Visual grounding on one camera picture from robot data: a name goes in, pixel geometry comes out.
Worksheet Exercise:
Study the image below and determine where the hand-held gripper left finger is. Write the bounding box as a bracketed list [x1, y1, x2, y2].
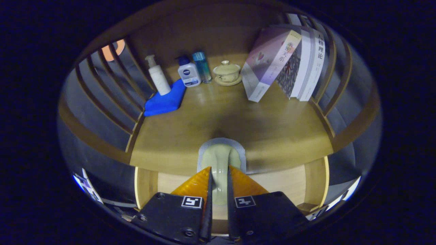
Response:
[131, 166, 213, 244]

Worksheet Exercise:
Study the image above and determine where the teal bottle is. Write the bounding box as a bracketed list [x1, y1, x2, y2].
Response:
[192, 51, 212, 84]

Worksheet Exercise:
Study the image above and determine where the beige lidded teacup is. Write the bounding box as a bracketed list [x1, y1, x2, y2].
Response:
[213, 60, 243, 86]

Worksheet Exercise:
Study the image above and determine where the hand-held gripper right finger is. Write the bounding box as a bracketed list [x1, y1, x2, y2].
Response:
[227, 165, 309, 243]

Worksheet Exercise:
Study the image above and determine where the wooden countertop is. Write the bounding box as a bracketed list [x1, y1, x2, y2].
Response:
[129, 54, 334, 177]

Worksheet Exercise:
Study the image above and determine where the white book with black lettering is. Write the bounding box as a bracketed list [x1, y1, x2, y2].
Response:
[299, 29, 326, 102]

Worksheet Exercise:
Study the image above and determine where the wooden drawer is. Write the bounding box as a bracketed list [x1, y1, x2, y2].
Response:
[134, 156, 330, 236]

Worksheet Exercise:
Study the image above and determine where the purple and white book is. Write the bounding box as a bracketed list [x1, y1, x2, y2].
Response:
[240, 27, 302, 103]

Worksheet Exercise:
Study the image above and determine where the patterned cover book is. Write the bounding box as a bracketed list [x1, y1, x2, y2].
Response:
[275, 29, 312, 100]

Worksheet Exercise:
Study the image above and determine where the white pump bottle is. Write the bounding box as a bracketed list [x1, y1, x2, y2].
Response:
[145, 55, 171, 96]

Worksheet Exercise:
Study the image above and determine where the blue cloth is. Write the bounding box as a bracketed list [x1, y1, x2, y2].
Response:
[143, 79, 187, 117]

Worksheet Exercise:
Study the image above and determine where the black and white striped board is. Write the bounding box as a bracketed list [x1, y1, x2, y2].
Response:
[341, 177, 361, 201]

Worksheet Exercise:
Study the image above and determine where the white bottle with blue cap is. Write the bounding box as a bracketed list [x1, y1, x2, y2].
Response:
[176, 55, 202, 88]

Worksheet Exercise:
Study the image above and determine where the wooden cabinet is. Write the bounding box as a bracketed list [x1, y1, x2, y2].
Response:
[58, 0, 382, 235]

